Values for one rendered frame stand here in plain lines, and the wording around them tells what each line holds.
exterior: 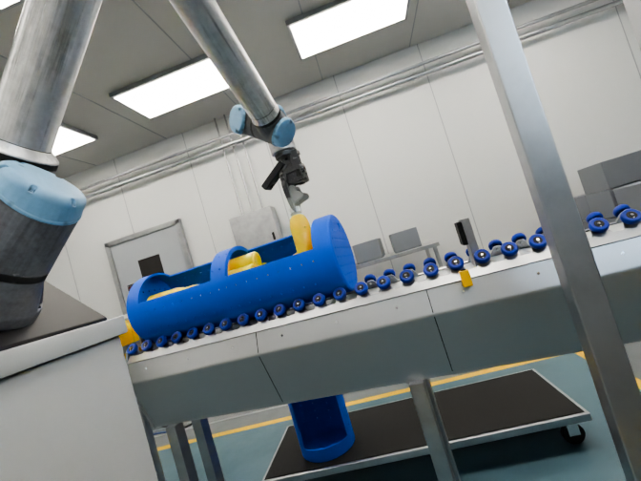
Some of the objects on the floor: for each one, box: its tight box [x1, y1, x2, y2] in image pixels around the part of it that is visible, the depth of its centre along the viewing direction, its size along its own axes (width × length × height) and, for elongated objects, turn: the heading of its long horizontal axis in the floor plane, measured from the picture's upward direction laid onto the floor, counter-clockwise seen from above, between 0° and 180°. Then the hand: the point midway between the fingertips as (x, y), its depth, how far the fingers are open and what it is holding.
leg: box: [192, 418, 225, 481], centre depth 152 cm, size 6×6×63 cm
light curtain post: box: [465, 0, 641, 481], centre depth 76 cm, size 6×6×170 cm
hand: (295, 209), depth 123 cm, fingers closed on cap, 4 cm apart
